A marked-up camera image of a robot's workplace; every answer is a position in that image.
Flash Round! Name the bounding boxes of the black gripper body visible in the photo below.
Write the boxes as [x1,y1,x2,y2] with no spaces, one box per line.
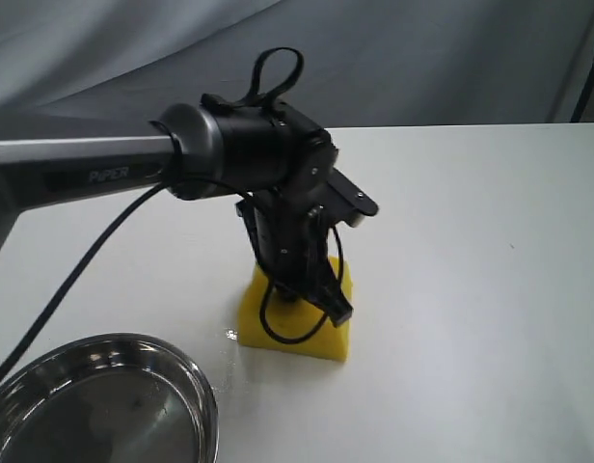
[237,178,332,298]

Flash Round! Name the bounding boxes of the yellow sponge block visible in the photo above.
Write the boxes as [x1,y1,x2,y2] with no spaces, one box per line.
[236,266,350,363]

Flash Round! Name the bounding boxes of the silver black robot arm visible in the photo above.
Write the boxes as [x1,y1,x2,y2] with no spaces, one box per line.
[0,103,377,325]

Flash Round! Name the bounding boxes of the stainless steel round tray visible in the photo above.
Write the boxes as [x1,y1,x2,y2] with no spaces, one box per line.
[0,333,219,462]

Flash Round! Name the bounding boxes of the grey fabric backdrop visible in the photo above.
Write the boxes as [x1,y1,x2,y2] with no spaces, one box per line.
[0,1,594,127]

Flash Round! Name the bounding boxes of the thin black camera cable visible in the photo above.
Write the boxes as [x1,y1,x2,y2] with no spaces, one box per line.
[257,224,346,346]

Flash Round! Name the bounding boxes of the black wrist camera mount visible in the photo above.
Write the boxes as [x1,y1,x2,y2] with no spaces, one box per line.
[321,169,379,228]

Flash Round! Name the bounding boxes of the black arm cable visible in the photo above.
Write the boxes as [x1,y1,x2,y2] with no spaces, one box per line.
[0,178,259,387]

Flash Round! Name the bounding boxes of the black velcro strap loop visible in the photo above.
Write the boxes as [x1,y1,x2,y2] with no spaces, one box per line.
[200,46,307,113]

